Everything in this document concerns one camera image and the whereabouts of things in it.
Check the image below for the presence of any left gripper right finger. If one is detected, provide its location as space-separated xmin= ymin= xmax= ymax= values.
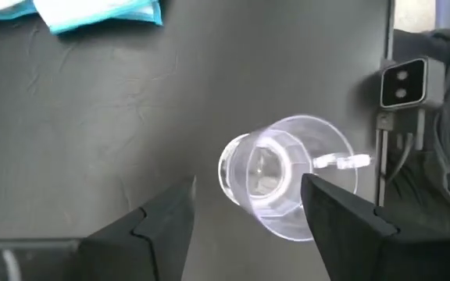
xmin=300 ymin=173 xmax=450 ymax=281

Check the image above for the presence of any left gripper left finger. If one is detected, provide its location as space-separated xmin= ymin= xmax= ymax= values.
xmin=77 ymin=175 xmax=197 ymax=281

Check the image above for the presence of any clear plastic cup with handle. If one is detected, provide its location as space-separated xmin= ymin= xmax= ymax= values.
xmin=217 ymin=113 xmax=373 ymax=243

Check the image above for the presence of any light blue cloth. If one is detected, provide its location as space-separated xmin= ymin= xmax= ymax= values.
xmin=0 ymin=0 xmax=164 ymax=36

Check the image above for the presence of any black table-level camera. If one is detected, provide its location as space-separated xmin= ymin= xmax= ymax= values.
xmin=379 ymin=57 xmax=430 ymax=110

